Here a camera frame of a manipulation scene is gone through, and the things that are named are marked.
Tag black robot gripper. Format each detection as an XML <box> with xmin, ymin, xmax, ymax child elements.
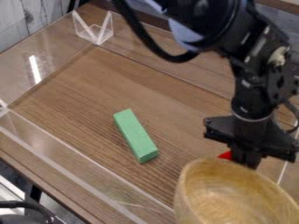
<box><xmin>205</xmin><ymin>115</ymin><xmax>299</xmax><ymax>169</ymax></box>

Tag wooden bowl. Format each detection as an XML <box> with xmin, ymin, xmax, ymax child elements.
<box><xmin>174</xmin><ymin>158</ymin><xmax>299</xmax><ymax>224</ymax></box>

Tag red plush strawberry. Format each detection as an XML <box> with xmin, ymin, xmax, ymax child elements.
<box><xmin>218</xmin><ymin>150</ymin><xmax>233</xmax><ymax>160</ymax></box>

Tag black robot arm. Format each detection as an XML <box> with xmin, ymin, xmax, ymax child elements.
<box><xmin>113</xmin><ymin>0</ymin><xmax>299</xmax><ymax>169</ymax></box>

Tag green foam block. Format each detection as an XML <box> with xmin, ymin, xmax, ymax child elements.
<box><xmin>114</xmin><ymin>109</ymin><xmax>159</xmax><ymax>164</ymax></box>

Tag clear acrylic tray walls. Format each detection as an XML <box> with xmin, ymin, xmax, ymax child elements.
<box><xmin>0</xmin><ymin>10</ymin><xmax>299</xmax><ymax>224</ymax></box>

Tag clear acrylic corner bracket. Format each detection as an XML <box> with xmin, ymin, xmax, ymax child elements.
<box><xmin>71</xmin><ymin>11</ymin><xmax>114</xmax><ymax>46</ymax></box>

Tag black table leg bracket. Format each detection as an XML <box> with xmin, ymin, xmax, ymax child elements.
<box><xmin>23</xmin><ymin>183</ymin><xmax>69</xmax><ymax>224</ymax></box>

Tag black cable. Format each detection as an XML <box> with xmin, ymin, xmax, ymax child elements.
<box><xmin>0</xmin><ymin>199</ymin><xmax>57</xmax><ymax>224</ymax></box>

